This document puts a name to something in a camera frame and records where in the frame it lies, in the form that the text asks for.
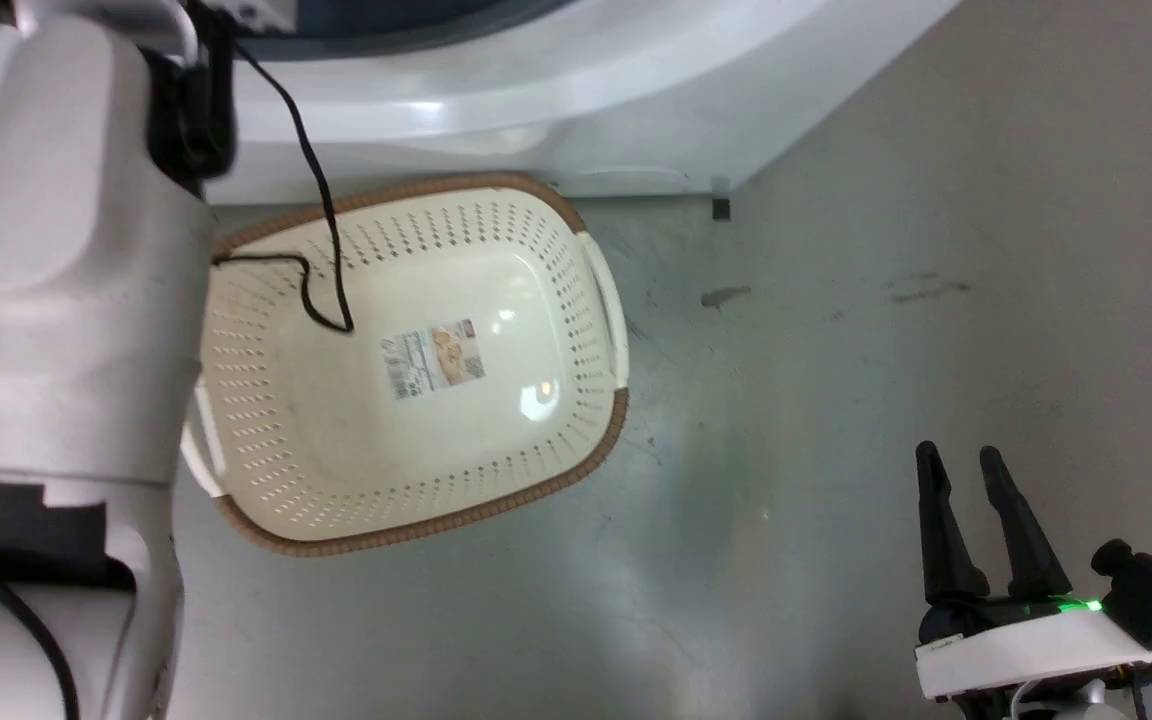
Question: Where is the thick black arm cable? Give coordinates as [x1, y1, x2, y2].
[0, 528, 80, 720]

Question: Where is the paper label sticker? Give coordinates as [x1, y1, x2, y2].
[380, 319, 486, 401]

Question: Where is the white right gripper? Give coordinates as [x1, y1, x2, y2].
[915, 441, 1152, 700]

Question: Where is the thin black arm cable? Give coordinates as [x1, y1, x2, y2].
[211, 38, 356, 335]

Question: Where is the cream perforated laundry basket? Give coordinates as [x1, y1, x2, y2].
[181, 172, 631, 558]

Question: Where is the dark washing machine door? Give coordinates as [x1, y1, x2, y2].
[232, 0, 577, 59]

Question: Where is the white washing machine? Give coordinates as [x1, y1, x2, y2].
[0, 0, 964, 207]

